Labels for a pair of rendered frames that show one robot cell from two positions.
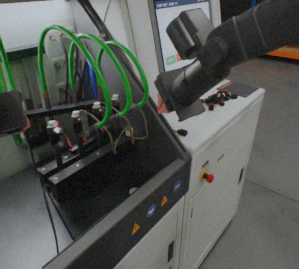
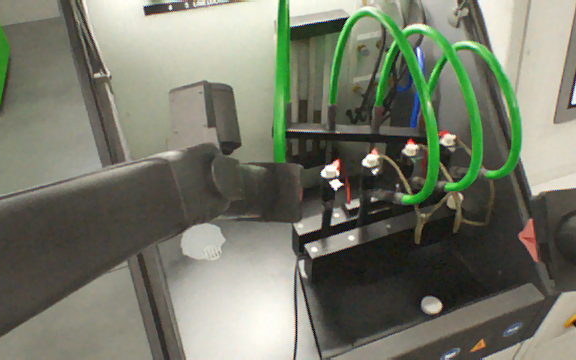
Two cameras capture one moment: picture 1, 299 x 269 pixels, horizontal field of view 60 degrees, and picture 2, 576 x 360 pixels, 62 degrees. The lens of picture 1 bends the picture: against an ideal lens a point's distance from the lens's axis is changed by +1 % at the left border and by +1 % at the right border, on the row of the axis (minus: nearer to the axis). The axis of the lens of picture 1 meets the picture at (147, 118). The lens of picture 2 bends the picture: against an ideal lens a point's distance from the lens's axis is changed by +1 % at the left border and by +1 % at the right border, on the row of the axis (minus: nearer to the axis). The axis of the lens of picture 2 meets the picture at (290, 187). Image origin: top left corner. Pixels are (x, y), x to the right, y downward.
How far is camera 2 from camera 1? 17 cm
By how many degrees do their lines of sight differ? 26
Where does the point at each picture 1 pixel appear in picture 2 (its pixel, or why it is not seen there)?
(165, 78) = (556, 202)
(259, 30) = not seen: outside the picture
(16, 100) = (294, 182)
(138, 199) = (433, 335)
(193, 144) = not seen: outside the picture
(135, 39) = (529, 32)
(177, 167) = (524, 302)
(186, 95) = not seen: outside the picture
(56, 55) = (367, 30)
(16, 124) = (287, 217)
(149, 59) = (545, 73)
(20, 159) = not seen: hidden behind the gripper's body
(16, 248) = (243, 320)
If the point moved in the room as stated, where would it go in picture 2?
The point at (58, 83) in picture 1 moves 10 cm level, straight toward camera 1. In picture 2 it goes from (355, 78) to (354, 102)
